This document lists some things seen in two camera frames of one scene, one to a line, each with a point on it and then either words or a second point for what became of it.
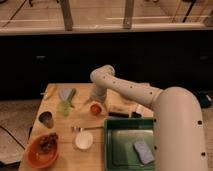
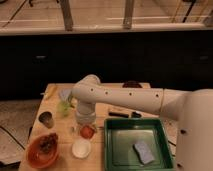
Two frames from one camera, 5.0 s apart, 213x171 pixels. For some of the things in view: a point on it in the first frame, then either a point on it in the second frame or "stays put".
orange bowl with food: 42,150 stays put
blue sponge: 143,152 stays put
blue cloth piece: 65,93 stays put
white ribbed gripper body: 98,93 → 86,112
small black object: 135,115 stays put
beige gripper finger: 88,101 → 77,128
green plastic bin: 120,137 stays put
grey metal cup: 47,119 stays put
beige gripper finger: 105,106 → 96,127
